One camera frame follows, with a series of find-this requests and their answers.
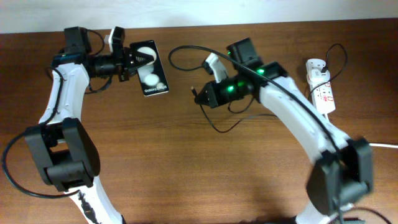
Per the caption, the black Galaxy smartphone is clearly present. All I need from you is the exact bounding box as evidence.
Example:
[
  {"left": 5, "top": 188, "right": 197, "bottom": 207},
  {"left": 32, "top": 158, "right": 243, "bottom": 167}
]
[{"left": 130, "top": 40, "right": 169, "bottom": 96}]

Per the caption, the thin black charging cable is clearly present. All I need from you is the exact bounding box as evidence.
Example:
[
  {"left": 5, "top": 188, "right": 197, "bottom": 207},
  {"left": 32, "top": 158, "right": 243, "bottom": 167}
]
[{"left": 190, "top": 43, "right": 348, "bottom": 134}]

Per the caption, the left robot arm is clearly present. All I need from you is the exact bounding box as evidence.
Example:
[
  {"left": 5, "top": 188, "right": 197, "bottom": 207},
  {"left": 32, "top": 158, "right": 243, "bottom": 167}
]
[{"left": 25, "top": 27, "right": 159, "bottom": 223}]

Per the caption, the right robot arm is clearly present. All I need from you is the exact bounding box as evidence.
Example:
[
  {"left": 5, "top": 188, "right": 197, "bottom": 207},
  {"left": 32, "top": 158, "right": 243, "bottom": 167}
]
[{"left": 195, "top": 38, "right": 374, "bottom": 223}]

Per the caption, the white USB charger adapter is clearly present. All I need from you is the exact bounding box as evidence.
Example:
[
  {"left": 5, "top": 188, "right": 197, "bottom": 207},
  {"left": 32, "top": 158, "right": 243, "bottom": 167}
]
[{"left": 307, "top": 68, "right": 330, "bottom": 85}]

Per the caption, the white power strip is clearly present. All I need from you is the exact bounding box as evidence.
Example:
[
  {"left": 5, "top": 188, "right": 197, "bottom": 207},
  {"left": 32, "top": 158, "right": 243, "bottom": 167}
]
[{"left": 305, "top": 58, "right": 336, "bottom": 115}]

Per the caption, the thick white power cord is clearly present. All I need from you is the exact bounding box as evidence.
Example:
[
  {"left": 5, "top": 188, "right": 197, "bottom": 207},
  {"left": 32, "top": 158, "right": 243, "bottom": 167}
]
[{"left": 322, "top": 113, "right": 398, "bottom": 149}]

